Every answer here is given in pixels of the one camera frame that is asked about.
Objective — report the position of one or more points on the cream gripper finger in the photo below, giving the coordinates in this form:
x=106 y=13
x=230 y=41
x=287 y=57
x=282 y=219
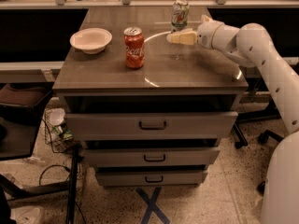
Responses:
x=184 y=31
x=186 y=38

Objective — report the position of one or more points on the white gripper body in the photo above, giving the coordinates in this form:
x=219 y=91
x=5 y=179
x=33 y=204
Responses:
x=206 y=34

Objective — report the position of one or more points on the green white 7up can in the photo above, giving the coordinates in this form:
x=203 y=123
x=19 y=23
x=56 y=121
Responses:
x=180 y=12

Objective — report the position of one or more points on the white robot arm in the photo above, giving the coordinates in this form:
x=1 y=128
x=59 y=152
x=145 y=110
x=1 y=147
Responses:
x=252 y=46

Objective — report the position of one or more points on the red coca-cola can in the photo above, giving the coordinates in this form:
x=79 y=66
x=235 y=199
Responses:
x=134 y=47

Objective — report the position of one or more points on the grey drawer cabinet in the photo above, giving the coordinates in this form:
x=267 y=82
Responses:
x=173 y=79

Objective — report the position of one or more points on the top grey drawer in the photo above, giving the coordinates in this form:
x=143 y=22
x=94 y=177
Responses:
x=150 y=126

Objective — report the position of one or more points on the grey drawer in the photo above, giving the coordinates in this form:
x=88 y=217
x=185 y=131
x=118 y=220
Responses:
x=156 y=178
x=148 y=157
x=150 y=126

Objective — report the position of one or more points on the white bowl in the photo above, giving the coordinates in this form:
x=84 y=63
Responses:
x=91 y=40

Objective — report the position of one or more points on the bottom grey drawer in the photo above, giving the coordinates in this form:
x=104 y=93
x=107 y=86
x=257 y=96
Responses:
x=156 y=178

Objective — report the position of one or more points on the middle grey drawer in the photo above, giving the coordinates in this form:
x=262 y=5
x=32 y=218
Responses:
x=148 y=157

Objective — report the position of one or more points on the black office chair left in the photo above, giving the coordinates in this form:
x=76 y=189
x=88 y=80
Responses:
x=21 y=112

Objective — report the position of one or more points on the wire waste basket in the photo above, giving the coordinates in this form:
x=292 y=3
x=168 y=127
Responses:
x=57 y=134

